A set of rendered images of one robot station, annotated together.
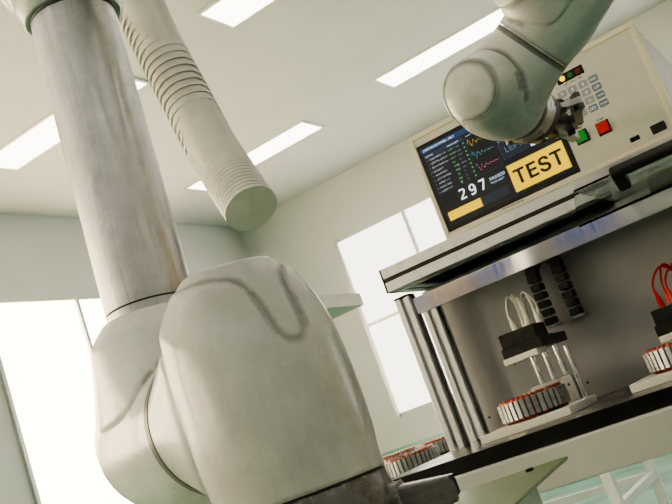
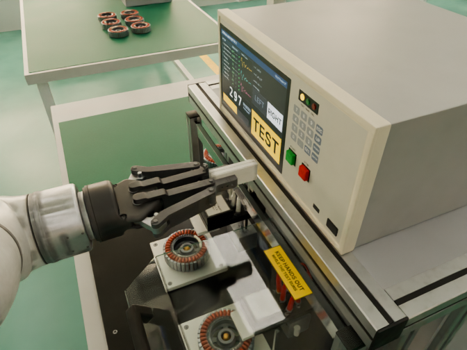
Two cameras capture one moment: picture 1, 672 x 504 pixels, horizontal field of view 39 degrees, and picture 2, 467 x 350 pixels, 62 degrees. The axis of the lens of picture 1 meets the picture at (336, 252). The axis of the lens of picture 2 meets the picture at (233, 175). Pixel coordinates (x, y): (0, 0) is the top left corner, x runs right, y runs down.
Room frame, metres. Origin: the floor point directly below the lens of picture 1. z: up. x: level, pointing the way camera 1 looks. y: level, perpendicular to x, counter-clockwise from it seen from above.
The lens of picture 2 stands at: (1.11, -0.68, 1.54)
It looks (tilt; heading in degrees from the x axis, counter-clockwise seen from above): 39 degrees down; 39
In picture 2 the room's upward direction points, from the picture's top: straight up
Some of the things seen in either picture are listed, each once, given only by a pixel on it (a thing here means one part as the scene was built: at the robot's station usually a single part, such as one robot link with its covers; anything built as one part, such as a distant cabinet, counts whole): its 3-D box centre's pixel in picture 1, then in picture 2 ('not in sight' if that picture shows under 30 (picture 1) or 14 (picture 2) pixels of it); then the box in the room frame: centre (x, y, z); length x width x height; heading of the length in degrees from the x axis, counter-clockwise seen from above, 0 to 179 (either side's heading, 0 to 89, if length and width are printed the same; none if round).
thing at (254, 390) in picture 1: (257, 379); not in sight; (0.86, 0.11, 0.92); 0.18 x 0.16 x 0.22; 36
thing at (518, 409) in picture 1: (533, 403); (187, 250); (1.51, -0.21, 0.80); 0.11 x 0.11 x 0.04
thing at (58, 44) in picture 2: not in sight; (119, 59); (2.72, 1.70, 0.37); 1.85 x 1.10 x 0.75; 63
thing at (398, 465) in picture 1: (412, 462); (219, 157); (1.87, 0.00, 0.77); 0.11 x 0.11 x 0.04
